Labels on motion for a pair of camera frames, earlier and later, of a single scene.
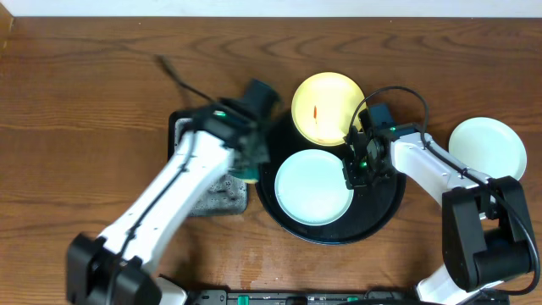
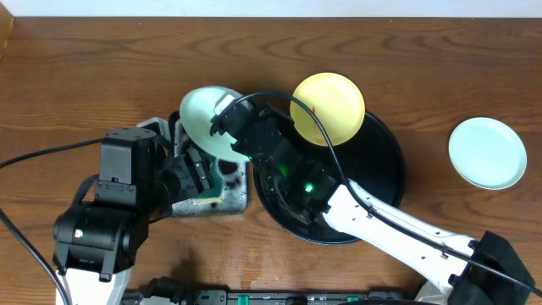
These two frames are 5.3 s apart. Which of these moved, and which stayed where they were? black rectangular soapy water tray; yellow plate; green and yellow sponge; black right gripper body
Moved: black right gripper body; green and yellow sponge
Stayed: black rectangular soapy water tray; yellow plate
